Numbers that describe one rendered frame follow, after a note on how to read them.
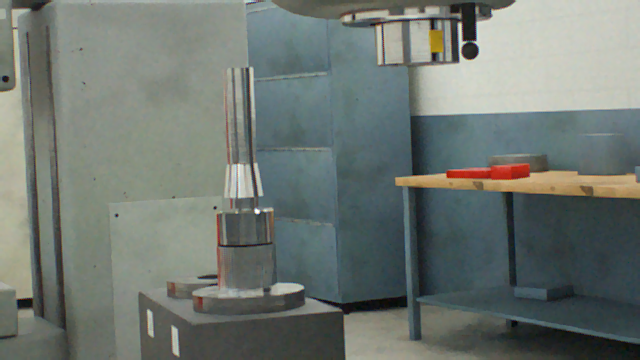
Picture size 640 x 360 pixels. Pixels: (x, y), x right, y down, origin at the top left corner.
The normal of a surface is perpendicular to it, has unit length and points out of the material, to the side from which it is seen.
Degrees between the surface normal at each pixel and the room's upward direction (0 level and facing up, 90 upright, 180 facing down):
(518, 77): 90
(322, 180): 90
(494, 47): 90
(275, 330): 90
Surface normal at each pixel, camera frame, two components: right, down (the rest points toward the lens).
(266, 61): -0.87, 0.07
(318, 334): 0.32, 0.04
